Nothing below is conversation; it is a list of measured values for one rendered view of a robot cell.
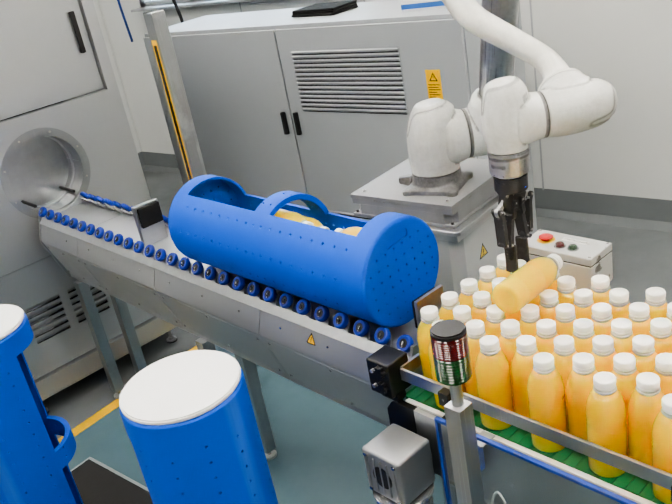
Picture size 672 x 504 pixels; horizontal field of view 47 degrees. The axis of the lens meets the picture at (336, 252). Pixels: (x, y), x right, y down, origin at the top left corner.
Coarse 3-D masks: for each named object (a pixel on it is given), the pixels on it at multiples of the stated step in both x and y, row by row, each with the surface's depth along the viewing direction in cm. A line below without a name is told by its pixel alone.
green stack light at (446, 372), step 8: (464, 360) 132; (440, 368) 133; (448, 368) 132; (456, 368) 132; (464, 368) 133; (440, 376) 134; (448, 376) 133; (456, 376) 133; (464, 376) 133; (448, 384) 134; (456, 384) 134
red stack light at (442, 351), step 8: (464, 336) 131; (432, 344) 133; (440, 344) 131; (448, 344) 130; (456, 344) 131; (464, 344) 132; (432, 352) 135; (440, 352) 132; (448, 352) 131; (456, 352) 131; (464, 352) 132; (440, 360) 133; (448, 360) 132; (456, 360) 132
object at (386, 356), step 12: (384, 348) 179; (372, 360) 175; (384, 360) 174; (396, 360) 174; (372, 372) 175; (384, 372) 173; (396, 372) 174; (372, 384) 179; (384, 384) 174; (396, 384) 175; (408, 384) 178; (396, 396) 176
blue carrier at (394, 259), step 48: (192, 192) 247; (240, 192) 256; (288, 192) 220; (192, 240) 236; (240, 240) 217; (288, 240) 202; (336, 240) 191; (384, 240) 185; (432, 240) 198; (288, 288) 210; (336, 288) 191; (384, 288) 188
